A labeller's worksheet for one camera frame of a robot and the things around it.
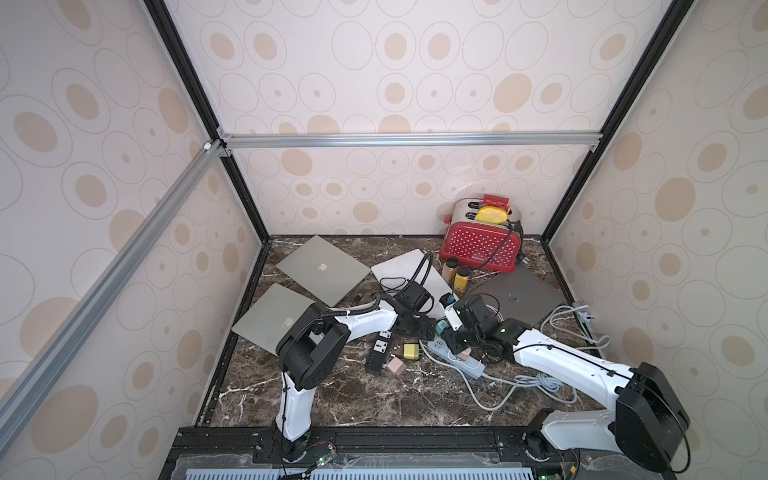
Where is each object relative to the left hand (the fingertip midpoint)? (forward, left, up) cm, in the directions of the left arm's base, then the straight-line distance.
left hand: (430, 336), depth 91 cm
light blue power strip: (-10, -11, +1) cm, 15 cm away
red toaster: (+28, -22, +10) cm, 37 cm away
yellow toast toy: (+34, -21, +19) cm, 44 cm away
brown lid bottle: (+22, -7, +6) cm, 24 cm away
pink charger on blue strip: (-8, -8, +5) cm, 12 cm away
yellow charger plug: (-5, +6, 0) cm, 8 cm away
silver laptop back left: (+27, +37, -2) cm, 45 cm away
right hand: (-3, -3, +6) cm, 7 cm away
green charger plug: (-1, -2, +9) cm, 9 cm away
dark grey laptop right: (+18, -35, -4) cm, 40 cm away
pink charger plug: (-9, +10, -1) cm, 14 cm away
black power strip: (-5, +15, 0) cm, 16 cm away
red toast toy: (+40, -23, +20) cm, 50 cm away
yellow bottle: (+17, -11, +6) cm, 21 cm away
